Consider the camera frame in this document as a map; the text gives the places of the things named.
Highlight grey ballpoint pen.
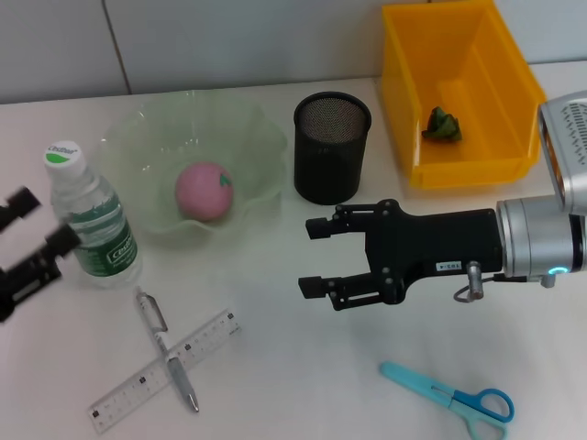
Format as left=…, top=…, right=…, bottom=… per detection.
left=133, top=287, right=201, bottom=415

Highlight yellow plastic bin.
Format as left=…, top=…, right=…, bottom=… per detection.
left=381, top=0, right=548, bottom=190

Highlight clear green-label water bottle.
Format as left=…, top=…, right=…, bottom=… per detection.
left=44, top=140, right=143, bottom=290

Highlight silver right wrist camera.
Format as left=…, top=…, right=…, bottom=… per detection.
left=537, top=90, right=587, bottom=215

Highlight blue capped scissors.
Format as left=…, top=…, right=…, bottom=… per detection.
left=380, top=360, right=515, bottom=440

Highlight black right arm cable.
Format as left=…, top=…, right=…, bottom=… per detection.
left=453, top=260, right=565, bottom=303

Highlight green plastic wrapper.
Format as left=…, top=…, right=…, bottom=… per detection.
left=420, top=104, right=463, bottom=144

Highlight green translucent glass fruit plate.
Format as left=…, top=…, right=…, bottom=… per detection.
left=100, top=90, right=288, bottom=248

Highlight clear plastic ruler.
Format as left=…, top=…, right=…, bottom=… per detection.
left=87, top=309, right=243, bottom=435

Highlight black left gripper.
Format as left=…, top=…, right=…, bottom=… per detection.
left=0, top=185, right=84, bottom=322

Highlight black mesh pen holder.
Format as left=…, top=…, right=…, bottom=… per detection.
left=292, top=91, right=371, bottom=206

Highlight pink toy peach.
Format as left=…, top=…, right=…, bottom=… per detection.
left=174, top=160, right=234, bottom=223

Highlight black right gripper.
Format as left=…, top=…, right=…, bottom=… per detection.
left=297, top=199, right=504, bottom=313

